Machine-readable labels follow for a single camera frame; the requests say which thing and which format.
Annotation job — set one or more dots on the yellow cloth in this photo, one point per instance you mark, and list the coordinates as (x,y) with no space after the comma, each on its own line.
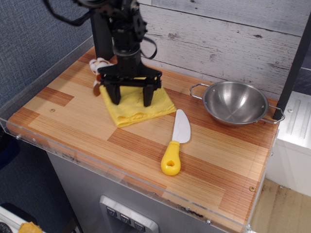
(131,109)

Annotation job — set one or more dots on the silver dispenser button panel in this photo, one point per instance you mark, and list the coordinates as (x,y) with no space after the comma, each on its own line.
(121,219)

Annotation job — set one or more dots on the grey toy fridge cabinet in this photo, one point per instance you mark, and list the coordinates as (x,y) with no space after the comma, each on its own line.
(84,188)

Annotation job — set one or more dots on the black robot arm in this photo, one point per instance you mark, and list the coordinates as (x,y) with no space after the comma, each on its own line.
(128,30)

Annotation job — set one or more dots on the stainless steel wok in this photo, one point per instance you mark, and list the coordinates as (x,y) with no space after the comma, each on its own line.
(234,103)

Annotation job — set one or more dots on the black left frame post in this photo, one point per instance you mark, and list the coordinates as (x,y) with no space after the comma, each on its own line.
(102,37)

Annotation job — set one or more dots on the yellow object bottom left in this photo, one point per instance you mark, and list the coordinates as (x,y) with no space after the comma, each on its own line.
(29,227)

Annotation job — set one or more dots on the white brown stuffed animal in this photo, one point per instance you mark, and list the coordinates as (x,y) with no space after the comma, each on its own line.
(94,65)

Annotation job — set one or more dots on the yellow handled toy knife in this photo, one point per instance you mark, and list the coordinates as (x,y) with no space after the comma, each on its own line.
(170,163)

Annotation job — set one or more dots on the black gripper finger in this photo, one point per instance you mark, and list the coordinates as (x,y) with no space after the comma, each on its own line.
(114,93)
(148,95)

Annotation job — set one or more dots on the clear acrylic guard rail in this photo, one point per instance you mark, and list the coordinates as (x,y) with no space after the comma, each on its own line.
(54,108)

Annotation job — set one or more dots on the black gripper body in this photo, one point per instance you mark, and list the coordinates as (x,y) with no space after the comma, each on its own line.
(130,71)

